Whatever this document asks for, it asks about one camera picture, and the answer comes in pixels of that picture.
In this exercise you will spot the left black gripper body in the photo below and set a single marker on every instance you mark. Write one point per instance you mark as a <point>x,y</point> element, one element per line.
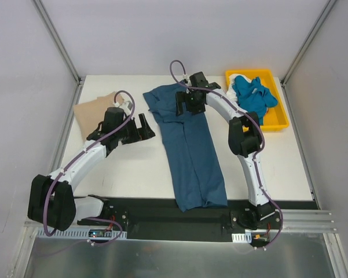
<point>135,132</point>

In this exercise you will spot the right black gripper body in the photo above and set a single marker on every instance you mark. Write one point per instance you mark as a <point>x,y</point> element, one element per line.
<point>184,101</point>

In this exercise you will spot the dark blue t-shirt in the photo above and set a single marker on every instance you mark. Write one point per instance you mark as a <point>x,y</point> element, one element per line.
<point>195,171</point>

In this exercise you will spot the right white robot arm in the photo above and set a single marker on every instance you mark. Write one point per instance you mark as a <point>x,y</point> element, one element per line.
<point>245,140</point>

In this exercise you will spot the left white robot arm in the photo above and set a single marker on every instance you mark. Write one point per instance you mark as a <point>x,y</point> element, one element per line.
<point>52,202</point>

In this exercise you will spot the folded beige t-shirt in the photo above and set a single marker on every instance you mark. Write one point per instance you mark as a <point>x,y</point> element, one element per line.
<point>90,114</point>

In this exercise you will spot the white t-shirt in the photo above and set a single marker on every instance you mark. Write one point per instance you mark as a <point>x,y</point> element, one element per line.
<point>231,93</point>

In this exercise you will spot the bright blue t-shirt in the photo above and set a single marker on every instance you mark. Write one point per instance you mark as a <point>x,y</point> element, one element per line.
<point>253,96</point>

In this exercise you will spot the yellow plastic bin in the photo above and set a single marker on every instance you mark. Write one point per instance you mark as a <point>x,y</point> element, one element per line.
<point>276,118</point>

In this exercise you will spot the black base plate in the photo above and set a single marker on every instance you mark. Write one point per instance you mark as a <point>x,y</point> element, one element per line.
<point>117,207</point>

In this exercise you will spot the left white cable duct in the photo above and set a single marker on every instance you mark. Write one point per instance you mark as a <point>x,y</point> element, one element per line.
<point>87,233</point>

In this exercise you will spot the white cable duct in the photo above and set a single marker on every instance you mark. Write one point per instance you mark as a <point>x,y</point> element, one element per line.
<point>87,233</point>
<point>242,237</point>

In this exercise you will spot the left aluminium frame post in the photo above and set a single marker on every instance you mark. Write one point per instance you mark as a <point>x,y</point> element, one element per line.
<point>51,28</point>

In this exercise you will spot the aluminium frame post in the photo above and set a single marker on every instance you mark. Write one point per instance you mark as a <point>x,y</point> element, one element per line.
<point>316,27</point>
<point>51,28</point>

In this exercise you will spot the right white cable duct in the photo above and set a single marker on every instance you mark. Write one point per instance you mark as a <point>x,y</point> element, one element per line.
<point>242,237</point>

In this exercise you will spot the right aluminium frame post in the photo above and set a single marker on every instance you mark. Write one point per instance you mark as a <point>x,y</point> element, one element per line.
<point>316,27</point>

